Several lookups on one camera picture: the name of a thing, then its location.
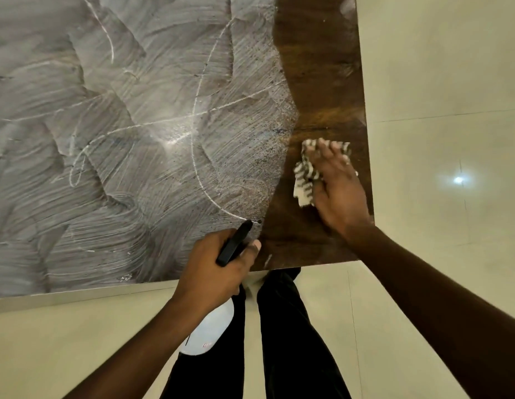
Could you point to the person's right hand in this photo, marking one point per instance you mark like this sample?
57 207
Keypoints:
340 195

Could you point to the person's left hand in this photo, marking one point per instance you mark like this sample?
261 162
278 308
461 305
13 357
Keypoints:
205 278

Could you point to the person's right fingers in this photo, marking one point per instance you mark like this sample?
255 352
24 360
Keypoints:
329 152

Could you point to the person's left thumb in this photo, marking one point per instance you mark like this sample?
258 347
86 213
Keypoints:
250 255

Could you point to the striped cleaning cloth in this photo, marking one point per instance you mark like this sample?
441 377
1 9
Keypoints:
305 182

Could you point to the white spray bottle black nozzle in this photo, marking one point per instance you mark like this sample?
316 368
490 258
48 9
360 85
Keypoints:
211 328

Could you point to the person's right forearm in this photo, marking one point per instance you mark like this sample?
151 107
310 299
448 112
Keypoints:
440 311

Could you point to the person's left forearm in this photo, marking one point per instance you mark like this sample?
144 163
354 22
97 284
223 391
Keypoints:
141 353

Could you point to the person's black trousers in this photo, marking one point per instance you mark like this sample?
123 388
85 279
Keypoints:
290 349

